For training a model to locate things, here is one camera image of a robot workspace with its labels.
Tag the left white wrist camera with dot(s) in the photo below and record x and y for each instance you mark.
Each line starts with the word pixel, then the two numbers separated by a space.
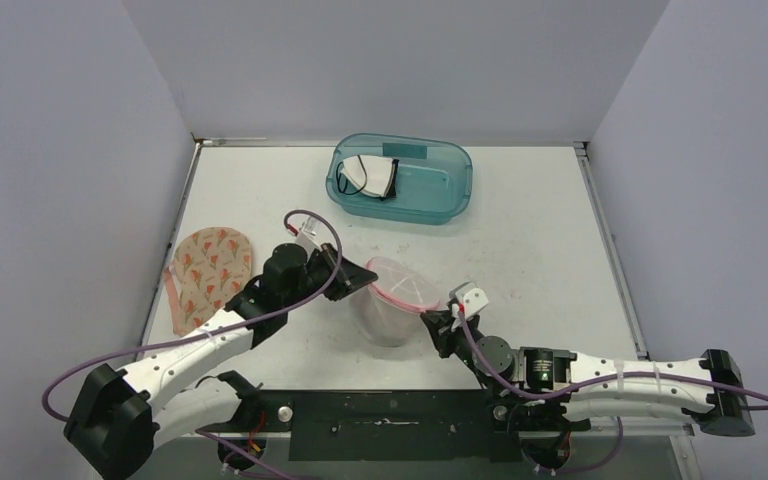
pixel 305 235

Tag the white bra with black trim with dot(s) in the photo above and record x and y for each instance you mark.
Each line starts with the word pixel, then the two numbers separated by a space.
pixel 368 175

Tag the floral beige laundry bag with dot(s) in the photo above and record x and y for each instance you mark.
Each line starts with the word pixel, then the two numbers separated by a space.
pixel 207 268

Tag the teal plastic bin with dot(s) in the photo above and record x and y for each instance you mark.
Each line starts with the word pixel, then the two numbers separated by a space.
pixel 434 179

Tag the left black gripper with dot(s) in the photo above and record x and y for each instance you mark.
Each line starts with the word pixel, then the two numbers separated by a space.
pixel 350 276

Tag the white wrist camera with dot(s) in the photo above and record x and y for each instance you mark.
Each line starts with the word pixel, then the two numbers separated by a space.
pixel 469 299
pixel 305 235

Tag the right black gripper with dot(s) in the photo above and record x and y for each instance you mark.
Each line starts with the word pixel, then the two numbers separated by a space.
pixel 442 329

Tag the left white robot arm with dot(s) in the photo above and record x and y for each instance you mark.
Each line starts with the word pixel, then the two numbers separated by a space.
pixel 122 415

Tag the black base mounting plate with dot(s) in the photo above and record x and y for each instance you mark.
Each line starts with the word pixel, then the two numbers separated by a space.
pixel 406 425

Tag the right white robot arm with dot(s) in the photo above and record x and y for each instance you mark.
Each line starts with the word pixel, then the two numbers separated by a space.
pixel 548 389

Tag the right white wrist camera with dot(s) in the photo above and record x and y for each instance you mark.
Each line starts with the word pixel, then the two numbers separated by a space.
pixel 469 299

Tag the white mesh laundry bag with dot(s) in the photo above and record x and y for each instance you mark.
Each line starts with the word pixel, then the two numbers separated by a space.
pixel 388 310

